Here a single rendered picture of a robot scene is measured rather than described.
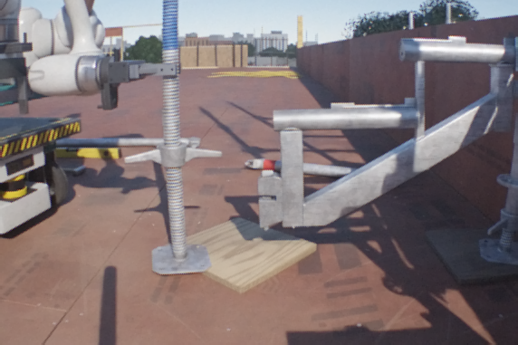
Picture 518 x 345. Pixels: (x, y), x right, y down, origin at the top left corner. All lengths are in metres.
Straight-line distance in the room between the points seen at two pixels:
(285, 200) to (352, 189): 0.16
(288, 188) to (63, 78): 0.59
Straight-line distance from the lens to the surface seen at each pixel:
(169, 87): 0.96
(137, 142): 2.49
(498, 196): 1.50
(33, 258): 1.25
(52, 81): 1.04
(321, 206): 1.00
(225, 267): 1.06
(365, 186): 1.00
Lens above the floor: 0.53
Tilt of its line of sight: 13 degrees down
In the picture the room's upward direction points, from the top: straight up
